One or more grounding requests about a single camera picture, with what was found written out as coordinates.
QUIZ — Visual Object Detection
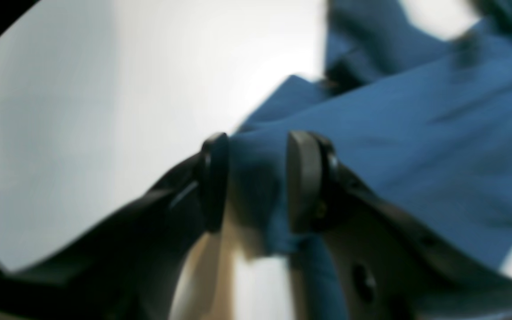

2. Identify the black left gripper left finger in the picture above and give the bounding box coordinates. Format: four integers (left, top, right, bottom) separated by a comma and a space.
0, 133, 229, 320

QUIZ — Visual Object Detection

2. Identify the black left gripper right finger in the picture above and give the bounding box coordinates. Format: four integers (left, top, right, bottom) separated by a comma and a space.
286, 130, 512, 320

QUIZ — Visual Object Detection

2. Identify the dark blue t-shirt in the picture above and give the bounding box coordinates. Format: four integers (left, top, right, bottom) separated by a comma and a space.
230, 0, 512, 320

